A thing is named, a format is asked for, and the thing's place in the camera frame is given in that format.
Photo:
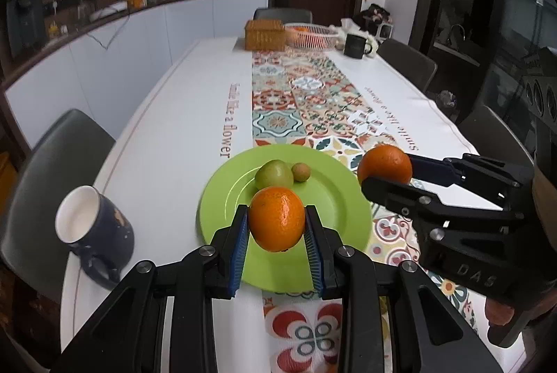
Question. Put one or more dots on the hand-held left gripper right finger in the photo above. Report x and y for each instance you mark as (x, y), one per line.
(314, 257)

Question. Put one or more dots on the person's right hand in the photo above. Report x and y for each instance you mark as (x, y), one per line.
(500, 313)

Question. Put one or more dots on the dark blue mug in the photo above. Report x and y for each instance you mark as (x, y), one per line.
(98, 233)

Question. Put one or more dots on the sink faucet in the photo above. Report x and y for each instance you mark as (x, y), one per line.
(457, 32)

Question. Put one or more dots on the black coffee machine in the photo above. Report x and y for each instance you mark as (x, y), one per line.
(25, 22)

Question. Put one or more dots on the small brown fruit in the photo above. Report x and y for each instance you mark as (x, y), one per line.
(300, 172)

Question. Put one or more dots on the black mug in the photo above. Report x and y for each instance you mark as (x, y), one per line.
(357, 46)

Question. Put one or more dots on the dark patterned bag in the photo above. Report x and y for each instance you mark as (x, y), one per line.
(375, 17)

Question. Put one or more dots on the white base cabinet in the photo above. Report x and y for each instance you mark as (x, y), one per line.
(108, 68)

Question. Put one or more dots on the large orange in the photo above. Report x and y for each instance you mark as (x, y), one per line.
(277, 219)
(385, 169)

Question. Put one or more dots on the green plate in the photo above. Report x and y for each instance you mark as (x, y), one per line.
(335, 199)

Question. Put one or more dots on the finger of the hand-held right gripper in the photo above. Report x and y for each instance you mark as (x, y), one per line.
(428, 169)
(391, 193)

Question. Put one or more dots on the patterned table runner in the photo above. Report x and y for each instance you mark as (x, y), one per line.
(300, 107)

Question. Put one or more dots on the green round fruit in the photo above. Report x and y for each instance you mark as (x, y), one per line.
(273, 176)

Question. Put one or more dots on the grey chair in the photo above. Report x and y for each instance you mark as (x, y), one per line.
(496, 135)
(411, 61)
(48, 190)
(283, 14)

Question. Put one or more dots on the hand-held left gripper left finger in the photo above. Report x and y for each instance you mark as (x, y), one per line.
(238, 255)

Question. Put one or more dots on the wicker basket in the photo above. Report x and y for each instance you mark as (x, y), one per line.
(265, 35)

